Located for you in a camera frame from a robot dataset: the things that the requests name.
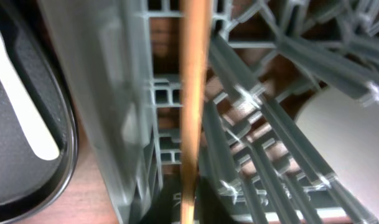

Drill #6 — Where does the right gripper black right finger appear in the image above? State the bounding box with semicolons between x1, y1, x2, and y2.
197;177;236;224

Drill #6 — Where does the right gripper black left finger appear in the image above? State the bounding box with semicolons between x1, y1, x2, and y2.
139;175;181;224

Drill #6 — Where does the white paper cup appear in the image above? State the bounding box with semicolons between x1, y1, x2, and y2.
295;88;379;219

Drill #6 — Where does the wooden chopstick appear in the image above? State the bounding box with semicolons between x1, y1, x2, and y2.
179;0;212;223

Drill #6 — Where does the grey dishwasher rack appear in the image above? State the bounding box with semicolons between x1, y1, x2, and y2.
39;0;379;223

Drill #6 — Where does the round black tray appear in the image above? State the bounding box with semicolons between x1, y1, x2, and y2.
0;1;78;223

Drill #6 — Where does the white plastic fork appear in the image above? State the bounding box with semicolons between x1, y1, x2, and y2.
0;31;60;161

